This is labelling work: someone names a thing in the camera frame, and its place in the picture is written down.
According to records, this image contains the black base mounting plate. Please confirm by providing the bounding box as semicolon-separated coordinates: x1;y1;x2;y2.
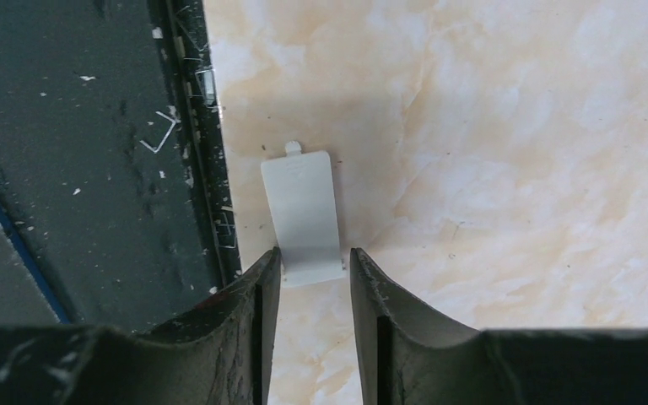
0;1;240;332

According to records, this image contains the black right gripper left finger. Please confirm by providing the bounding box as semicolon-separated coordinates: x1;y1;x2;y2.
0;248;281;404

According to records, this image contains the white remote battery cover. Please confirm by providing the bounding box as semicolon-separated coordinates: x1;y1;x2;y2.
261;141;344;288

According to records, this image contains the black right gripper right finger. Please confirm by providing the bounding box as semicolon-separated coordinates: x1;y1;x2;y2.
350;248;648;404

